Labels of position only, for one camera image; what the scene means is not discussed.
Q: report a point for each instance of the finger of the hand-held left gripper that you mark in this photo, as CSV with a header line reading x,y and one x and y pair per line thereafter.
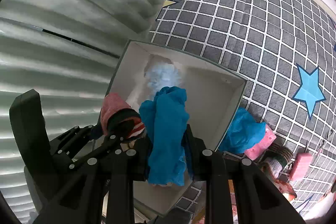
x,y
78,134
102,149

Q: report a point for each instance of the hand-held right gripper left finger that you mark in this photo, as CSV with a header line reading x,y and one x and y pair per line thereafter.
x,y
139,161

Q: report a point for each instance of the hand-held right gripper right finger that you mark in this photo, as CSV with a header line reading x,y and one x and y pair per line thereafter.
x,y
189,150

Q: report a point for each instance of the blue nonwoven cloth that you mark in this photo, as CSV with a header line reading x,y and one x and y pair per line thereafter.
x,y
165,134
241,132

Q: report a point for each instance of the grey storage box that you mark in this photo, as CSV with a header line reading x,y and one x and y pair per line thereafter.
x,y
210,98

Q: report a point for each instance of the pink sponge with holes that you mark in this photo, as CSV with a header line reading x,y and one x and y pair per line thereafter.
x,y
262,146

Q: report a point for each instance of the light blue mesh bath puff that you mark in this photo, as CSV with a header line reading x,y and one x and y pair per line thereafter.
x,y
160,77

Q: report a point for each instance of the brown purple knitted sock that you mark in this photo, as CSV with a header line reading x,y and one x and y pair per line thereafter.
x,y
278,161

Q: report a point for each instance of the plain pink sponge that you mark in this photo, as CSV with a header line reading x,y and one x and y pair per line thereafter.
x,y
302,165

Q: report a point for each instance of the floral tissue box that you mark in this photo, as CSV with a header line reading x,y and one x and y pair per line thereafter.
x,y
286,188

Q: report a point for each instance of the grey checked blanket with stars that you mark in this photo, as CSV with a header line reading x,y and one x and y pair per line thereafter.
x,y
236,16

